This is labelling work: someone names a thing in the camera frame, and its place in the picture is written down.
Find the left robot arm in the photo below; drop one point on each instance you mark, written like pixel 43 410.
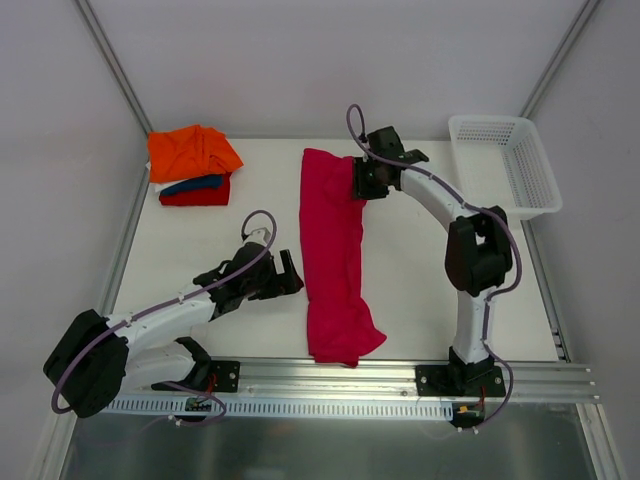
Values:
pixel 100 357

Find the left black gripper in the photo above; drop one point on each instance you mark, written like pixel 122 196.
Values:
pixel 279 278

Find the aluminium mounting rail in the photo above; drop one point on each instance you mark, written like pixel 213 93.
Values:
pixel 545 382

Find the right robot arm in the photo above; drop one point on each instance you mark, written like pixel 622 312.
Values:
pixel 480 252

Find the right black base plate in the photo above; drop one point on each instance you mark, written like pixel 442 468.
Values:
pixel 460 380

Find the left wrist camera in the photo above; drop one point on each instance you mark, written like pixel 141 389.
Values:
pixel 260 236

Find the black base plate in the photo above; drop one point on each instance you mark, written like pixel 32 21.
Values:
pixel 460 380
pixel 222 375

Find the white plastic basket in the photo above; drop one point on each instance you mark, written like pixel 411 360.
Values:
pixel 500 160

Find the red folded t shirt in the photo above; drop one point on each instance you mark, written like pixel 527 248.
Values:
pixel 205 196

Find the magenta t shirt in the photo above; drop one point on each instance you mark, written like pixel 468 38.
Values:
pixel 340 327

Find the white slotted cable duct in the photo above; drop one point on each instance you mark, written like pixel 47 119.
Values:
pixel 189 406

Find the blue folded t shirt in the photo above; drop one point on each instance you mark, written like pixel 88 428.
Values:
pixel 204 182

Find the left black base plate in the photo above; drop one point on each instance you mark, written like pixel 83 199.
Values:
pixel 222 375

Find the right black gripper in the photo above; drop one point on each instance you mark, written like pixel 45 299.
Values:
pixel 362 178

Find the orange folded t shirt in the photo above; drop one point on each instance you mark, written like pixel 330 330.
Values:
pixel 190 152

